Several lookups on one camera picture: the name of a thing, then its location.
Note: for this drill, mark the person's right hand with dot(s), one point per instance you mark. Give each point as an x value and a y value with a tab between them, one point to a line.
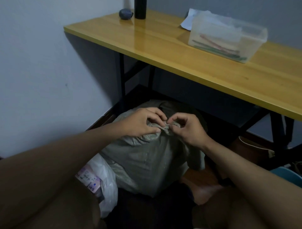
193	131

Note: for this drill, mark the person's left hand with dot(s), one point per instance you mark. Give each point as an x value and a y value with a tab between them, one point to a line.
139	123

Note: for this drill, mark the grey woven sack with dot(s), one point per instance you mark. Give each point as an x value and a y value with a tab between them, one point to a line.
146	160

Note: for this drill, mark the white bag with red print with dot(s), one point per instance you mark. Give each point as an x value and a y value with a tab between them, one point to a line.
108	179

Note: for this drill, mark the cardboard boxes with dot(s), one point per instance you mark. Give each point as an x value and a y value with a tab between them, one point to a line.
89	180

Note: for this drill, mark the person's left forearm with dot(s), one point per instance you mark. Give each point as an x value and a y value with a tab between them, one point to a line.
52	174

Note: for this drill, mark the person's right forearm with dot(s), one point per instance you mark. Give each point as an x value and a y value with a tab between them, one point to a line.
254	184

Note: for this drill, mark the person's right leg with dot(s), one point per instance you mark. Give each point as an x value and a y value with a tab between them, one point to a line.
226	207

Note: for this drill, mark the person's leg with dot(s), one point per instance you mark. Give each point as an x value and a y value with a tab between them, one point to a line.
66	210
226	207

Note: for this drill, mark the person's left leg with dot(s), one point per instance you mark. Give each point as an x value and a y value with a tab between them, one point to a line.
66	210

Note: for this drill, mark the black metal desk leg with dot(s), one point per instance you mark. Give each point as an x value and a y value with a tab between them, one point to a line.
280	139
122	80

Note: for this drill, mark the yellow wooden desk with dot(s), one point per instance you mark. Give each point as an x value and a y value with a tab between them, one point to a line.
160	47

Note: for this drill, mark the black shorts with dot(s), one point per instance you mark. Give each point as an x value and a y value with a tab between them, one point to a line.
151	210

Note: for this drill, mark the clear plastic box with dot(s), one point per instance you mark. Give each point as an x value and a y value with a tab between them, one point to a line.
253	47

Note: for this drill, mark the blue plastic bucket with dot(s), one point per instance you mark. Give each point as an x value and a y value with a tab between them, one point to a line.
289	175

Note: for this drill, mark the small dark round case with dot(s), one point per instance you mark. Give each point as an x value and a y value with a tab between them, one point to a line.
126	13

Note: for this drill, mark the white tissue sheet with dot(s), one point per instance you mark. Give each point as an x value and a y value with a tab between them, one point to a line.
187	20

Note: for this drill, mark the black cylindrical bottle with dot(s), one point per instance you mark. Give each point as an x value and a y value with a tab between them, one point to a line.
140	9

